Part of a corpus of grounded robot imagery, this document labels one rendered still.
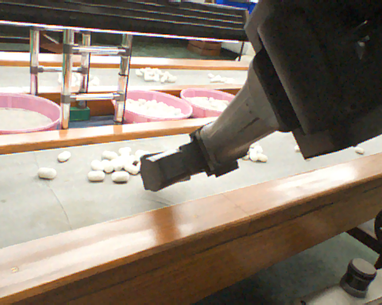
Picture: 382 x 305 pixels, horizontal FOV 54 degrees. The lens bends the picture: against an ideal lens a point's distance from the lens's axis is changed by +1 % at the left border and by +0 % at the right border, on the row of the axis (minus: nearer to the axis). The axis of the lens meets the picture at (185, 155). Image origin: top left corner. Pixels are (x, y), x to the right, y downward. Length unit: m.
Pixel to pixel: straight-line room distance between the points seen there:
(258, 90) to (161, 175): 0.33
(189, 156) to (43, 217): 0.28
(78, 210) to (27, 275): 0.19
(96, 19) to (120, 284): 0.45
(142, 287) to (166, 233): 0.10
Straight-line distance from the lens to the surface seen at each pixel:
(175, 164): 0.59
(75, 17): 0.71
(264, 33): 0.25
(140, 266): 0.61
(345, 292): 1.16
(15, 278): 0.56
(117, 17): 0.75
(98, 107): 1.32
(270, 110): 0.28
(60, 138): 0.93
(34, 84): 1.18
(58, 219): 0.70
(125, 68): 1.00
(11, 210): 0.72
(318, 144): 0.26
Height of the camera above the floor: 1.16
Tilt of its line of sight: 25 degrees down
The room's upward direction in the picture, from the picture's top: 12 degrees clockwise
